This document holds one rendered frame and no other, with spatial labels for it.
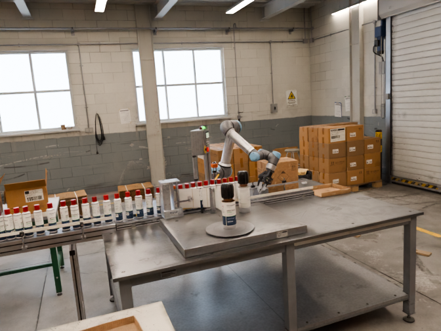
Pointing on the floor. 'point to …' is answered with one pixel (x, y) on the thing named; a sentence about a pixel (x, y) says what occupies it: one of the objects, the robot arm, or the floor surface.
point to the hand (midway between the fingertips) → (258, 191)
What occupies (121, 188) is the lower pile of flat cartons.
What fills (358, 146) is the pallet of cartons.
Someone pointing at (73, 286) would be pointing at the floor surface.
